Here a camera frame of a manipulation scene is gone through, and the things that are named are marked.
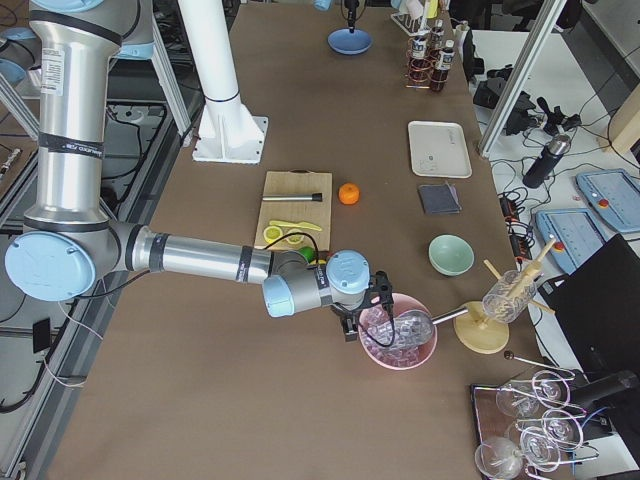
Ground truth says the wine glasses rack tray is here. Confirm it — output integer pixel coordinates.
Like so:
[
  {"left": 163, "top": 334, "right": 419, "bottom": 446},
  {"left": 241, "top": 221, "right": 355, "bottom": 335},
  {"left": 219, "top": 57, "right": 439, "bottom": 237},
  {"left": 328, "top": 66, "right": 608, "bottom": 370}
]
[{"left": 470, "top": 369, "right": 626, "bottom": 479}]

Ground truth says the grey folded cloth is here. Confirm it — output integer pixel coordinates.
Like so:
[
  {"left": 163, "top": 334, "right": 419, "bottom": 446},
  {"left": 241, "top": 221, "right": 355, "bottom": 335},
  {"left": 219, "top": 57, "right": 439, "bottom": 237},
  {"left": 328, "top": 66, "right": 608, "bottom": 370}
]
[{"left": 418, "top": 183, "right": 462, "bottom": 214}]

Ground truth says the clear ice cubes pile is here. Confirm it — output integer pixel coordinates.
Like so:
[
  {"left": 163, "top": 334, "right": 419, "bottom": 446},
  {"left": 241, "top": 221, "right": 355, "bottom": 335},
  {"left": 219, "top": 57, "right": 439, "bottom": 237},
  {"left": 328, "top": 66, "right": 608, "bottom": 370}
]
[{"left": 359, "top": 306, "right": 436, "bottom": 369}]

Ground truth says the teach pendant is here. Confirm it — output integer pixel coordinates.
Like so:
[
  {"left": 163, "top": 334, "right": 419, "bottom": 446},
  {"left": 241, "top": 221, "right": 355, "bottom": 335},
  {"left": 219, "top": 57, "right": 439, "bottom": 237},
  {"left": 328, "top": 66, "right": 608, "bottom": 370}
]
[
  {"left": 575, "top": 169, "right": 639, "bottom": 233},
  {"left": 535, "top": 208, "right": 608, "bottom": 274}
]

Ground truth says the wooden cutting board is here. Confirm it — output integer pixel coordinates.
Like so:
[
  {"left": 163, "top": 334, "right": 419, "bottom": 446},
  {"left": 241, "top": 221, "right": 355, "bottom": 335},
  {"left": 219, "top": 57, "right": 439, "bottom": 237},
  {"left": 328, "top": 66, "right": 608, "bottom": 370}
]
[{"left": 254, "top": 171, "right": 333, "bottom": 251}]

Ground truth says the blue plate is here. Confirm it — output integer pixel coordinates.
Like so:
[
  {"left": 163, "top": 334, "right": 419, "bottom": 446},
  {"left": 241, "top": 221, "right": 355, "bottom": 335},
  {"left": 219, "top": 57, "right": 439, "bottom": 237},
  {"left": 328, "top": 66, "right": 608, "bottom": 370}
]
[{"left": 327, "top": 28, "right": 373, "bottom": 55}]

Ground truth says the green lime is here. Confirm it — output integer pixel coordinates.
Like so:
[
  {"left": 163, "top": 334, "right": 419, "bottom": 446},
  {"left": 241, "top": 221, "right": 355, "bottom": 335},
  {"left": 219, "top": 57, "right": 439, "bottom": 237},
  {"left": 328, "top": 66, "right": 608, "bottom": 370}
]
[{"left": 297, "top": 246, "right": 316, "bottom": 263}]

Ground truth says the tea bottle lower left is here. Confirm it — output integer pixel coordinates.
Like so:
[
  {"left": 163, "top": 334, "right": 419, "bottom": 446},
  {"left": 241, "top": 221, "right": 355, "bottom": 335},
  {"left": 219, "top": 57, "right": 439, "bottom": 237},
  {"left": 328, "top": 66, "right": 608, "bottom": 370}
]
[{"left": 430, "top": 40, "right": 455, "bottom": 92}]

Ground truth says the orange mandarin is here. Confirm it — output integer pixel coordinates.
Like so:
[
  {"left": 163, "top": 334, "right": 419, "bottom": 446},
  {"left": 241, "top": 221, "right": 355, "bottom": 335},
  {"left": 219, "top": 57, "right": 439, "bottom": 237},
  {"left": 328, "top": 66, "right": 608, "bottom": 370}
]
[{"left": 338, "top": 182, "right": 361, "bottom": 205}]

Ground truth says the teach pendant near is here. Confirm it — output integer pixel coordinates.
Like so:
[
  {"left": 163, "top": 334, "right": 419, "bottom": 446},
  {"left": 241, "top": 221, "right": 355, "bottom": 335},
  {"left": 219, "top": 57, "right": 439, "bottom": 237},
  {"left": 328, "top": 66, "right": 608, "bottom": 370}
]
[{"left": 535, "top": 208, "right": 608, "bottom": 274}]

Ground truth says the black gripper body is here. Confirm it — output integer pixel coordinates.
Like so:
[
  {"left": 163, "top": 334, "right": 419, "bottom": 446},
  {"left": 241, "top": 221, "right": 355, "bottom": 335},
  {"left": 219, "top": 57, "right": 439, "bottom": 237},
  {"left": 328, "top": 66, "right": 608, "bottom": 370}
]
[
  {"left": 342, "top": 0, "right": 360, "bottom": 33},
  {"left": 337, "top": 305, "right": 364, "bottom": 342}
]

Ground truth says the pink bowl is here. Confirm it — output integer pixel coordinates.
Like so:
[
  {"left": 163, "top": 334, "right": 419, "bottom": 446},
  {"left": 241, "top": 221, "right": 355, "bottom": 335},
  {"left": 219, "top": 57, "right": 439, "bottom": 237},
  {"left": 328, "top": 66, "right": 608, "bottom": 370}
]
[{"left": 359, "top": 293, "right": 437, "bottom": 370}]

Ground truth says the lemon half near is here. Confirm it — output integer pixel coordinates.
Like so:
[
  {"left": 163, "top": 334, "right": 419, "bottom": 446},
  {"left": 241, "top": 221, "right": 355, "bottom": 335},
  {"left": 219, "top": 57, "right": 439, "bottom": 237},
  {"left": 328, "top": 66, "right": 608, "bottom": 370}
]
[{"left": 283, "top": 229, "right": 305, "bottom": 246}]

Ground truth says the steel muddler black tip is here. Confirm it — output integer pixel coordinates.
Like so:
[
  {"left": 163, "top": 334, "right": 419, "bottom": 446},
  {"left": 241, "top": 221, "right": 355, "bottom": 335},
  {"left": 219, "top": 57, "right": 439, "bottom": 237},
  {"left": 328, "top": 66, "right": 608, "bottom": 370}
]
[{"left": 262, "top": 192, "right": 323, "bottom": 202}]

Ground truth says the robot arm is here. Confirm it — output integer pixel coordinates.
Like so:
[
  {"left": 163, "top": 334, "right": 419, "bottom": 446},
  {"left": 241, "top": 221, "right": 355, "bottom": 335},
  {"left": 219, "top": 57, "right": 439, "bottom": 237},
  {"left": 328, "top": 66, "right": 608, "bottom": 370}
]
[{"left": 5, "top": 1, "right": 373, "bottom": 339}]

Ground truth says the tea bottle lower right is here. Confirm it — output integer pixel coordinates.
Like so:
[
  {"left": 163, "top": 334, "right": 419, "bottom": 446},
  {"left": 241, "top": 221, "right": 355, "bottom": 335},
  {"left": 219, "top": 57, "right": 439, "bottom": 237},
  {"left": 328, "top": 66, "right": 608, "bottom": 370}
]
[{"left": 430, "top": 19, "right": 444, "bottom": 54}]

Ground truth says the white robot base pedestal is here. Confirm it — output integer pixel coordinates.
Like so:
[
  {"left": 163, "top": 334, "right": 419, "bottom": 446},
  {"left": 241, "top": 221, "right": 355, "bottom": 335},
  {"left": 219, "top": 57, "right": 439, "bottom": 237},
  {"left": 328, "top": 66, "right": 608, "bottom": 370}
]
[{"left": 178, "top": 0, "right": 268, "bottom": 165}]

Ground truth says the teach pendant far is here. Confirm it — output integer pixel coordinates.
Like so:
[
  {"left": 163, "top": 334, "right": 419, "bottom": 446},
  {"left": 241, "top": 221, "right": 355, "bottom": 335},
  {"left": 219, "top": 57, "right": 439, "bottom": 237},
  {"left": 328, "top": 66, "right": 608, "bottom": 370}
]
[{"left": 575, "top": 169, "right": 639, "bottom": 233}]

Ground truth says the tea bottle top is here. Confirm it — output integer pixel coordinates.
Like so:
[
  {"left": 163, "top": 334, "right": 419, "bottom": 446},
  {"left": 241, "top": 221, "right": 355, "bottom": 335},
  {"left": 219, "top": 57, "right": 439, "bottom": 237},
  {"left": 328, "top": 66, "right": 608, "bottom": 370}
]
[{"left": 408, "top": 35, "right": 427, "bottom": 82}]

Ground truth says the yellow plastic knife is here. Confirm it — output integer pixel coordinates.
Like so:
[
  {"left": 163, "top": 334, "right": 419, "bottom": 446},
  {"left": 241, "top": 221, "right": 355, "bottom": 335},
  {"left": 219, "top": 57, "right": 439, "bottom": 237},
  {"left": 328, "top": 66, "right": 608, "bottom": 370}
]
[{"left": 268, "top": 220, "right": 323, "bottom": 232}]

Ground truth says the black thermos bottle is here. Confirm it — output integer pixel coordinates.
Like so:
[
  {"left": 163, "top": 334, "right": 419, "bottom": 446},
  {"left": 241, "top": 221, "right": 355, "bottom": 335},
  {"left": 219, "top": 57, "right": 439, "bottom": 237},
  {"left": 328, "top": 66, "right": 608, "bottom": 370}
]
[{"left": 522, "top": 134, "right": 571, "bottom": 189}]

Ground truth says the green bowl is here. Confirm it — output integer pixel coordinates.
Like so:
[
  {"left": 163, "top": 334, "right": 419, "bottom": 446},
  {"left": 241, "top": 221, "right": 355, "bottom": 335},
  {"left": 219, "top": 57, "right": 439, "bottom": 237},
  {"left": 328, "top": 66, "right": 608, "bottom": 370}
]
[{"left": 428, "top": 234, "right": 475, "bottom": 276}]

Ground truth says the tea bottle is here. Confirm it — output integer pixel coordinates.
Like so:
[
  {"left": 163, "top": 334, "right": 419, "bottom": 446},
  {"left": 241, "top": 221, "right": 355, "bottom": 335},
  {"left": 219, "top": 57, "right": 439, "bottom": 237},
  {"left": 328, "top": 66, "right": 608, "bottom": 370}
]
[
  {"left": 408, "top": 35, "right": 427, "bottom": 82},
  {"left": 430, "top": 40, "right": 455, "bottom": 92},
  {"left": 430, "top": 19, "right": 444, "bottom": 54}
]

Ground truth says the cream rabbit tray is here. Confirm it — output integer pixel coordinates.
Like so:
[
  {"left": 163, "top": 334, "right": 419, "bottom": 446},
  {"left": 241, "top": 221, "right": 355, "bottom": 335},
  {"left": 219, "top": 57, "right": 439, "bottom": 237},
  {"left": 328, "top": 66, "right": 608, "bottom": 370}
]
[{"left": 408, "top": 120, "right": 472, "bottom": 179}]

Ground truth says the wooden cup stand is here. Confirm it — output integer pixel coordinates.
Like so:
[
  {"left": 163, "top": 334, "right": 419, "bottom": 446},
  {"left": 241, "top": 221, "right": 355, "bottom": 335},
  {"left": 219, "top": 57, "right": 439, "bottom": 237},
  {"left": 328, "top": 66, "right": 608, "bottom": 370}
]
[{"left": 454, "top": 239, "right": 555, "bottom": 354}]

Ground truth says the metal ice scoop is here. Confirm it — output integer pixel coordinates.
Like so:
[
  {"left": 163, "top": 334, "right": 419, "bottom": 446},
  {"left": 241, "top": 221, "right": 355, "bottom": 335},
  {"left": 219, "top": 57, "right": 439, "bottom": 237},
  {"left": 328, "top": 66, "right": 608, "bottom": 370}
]
[{"left": 391, "top": 306, "right": 468, "bottom": 348}]

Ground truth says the clear glass on stand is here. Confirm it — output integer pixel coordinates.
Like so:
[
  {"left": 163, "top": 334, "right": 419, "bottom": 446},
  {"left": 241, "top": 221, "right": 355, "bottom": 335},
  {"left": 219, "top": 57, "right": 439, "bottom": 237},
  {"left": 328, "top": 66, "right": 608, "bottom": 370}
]
[{"left": 482, "top": 270, "right": 536, "bottom": 324}]

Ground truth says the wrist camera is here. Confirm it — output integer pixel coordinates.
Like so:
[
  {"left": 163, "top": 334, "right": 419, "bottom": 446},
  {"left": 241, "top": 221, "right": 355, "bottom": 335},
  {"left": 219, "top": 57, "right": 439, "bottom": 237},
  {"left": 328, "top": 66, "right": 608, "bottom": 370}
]
[{"left": 368, "top": 270, "right": 394, "bottom": 318}]

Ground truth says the copper wire bottle rack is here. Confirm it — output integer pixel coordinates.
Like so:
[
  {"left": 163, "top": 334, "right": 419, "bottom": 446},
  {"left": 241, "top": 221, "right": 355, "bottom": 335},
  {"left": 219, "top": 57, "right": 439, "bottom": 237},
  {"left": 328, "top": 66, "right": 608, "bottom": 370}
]
[{"left": 405, "top": 35, "right": 433, "bottom": 89}]

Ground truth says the black laptop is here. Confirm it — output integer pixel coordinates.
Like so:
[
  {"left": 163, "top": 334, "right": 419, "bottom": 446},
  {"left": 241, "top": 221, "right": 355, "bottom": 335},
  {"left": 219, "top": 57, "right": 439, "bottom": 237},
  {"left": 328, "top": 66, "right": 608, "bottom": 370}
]
[{"left": 539, "top": 234, "right": 639, "bottom": 374}]

